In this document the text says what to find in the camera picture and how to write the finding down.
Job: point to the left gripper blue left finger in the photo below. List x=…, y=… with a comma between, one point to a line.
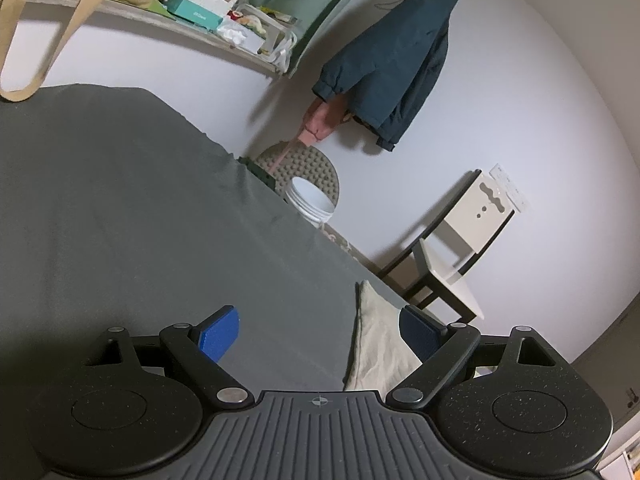
x=192, y=354

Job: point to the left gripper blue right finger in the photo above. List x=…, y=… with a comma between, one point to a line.
x=443, y=352

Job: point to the beige t-shirt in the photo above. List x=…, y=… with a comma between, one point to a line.
x=380, y=359

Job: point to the white black wooden chair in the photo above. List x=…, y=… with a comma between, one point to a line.
x=461, y=230

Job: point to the grey bed sheet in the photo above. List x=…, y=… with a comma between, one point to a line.
x=117, y=211

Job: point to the white plastic bucket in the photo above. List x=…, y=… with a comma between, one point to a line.
x=309, y=201

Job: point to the round grey woven stool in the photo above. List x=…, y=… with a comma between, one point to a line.
x=302, y=161

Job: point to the pink hanging garment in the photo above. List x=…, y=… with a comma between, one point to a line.
x=320, y=120

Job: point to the dark teal hanging jacket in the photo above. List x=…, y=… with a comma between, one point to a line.
x=383, y=77

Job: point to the curved windowsill shelf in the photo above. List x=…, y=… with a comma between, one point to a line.
x=168, y=24

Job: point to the white wall socket strip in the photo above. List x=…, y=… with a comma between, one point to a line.
x=514, y=194

